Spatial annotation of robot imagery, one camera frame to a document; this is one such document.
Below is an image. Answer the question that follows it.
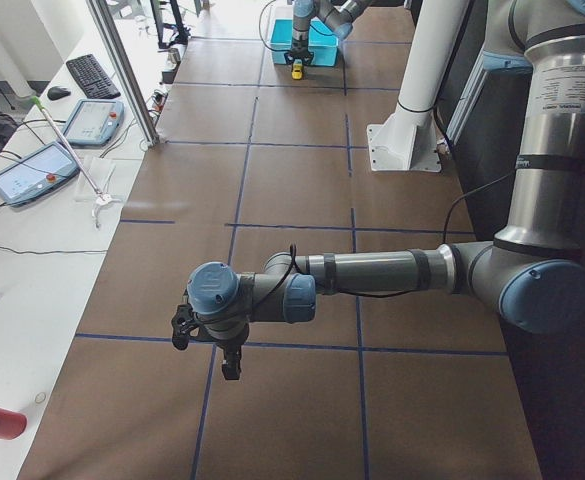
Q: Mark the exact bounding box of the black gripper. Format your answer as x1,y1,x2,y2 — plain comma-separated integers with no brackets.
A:
221,344,242,381
284,42,314,65

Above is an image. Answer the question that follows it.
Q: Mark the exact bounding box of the yellow beetle toy car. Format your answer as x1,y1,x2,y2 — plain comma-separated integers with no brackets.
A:
291,59,304,81

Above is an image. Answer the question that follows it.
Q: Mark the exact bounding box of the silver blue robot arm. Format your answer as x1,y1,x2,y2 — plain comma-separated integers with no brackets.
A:
284,0,373,66
172,1,585,380

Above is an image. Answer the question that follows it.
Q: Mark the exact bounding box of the light blue plastic bin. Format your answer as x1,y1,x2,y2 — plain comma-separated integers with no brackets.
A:
269,18,339,67

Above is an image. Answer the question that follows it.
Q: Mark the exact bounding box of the white support column with base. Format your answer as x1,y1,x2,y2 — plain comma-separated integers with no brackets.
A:
367,0,470,173

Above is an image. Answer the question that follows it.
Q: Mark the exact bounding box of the black keyboard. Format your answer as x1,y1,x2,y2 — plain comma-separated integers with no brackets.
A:
65,54,121,99

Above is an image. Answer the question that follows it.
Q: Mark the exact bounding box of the far blue teach pendant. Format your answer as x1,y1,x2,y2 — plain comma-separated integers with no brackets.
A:
62,99,124,148

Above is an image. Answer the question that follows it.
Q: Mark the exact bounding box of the blue teach pendant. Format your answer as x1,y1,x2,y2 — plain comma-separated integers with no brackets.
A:
62,99,124,148
0,142,79,208

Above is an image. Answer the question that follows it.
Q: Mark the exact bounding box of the black computer mouse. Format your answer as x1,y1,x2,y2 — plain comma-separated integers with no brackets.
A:
46,86,71,101

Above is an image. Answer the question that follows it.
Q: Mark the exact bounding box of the near blue teach pendant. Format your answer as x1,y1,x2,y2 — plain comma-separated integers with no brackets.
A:
0,142,79,208

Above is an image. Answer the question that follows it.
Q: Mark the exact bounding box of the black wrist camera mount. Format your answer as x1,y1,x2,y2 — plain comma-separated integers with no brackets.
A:
171,304,209,351

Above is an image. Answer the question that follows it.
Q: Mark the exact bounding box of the aluminium frame post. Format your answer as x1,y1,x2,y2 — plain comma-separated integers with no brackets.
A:
86,0,159,148

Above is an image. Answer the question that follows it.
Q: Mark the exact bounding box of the metal rod with green handle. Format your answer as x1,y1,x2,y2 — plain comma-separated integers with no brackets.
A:
30,95,121,229

